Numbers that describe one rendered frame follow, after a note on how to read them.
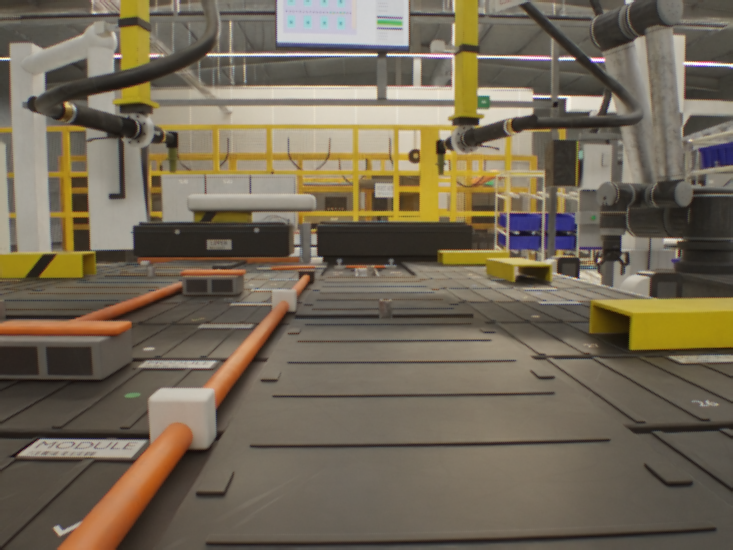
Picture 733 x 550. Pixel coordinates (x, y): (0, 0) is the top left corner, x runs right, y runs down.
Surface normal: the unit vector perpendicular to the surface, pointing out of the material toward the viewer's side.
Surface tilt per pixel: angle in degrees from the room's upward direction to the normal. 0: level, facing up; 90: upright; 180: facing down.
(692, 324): 90
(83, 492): 0
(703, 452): 0
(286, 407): 0
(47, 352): 90
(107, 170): 90
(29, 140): 90
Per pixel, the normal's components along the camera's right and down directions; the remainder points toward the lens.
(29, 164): 0.03, 0.10
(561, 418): 0.00, -1.00
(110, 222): 0.45, 0.08
